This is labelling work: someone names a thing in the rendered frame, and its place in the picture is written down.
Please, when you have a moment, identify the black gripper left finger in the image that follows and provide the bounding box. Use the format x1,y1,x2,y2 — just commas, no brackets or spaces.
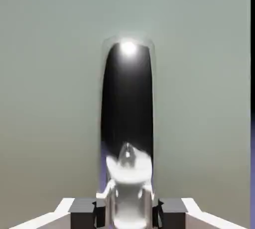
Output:
8,197,107,229

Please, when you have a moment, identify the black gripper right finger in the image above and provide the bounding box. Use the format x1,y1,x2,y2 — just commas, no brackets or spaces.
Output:
152,197,248,229

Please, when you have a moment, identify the shiny curved metal handle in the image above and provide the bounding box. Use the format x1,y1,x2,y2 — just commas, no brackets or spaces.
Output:
96,35,160,229

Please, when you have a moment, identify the grey-green cabinet door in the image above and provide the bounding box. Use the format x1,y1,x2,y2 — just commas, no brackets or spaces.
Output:
0,0,252,229

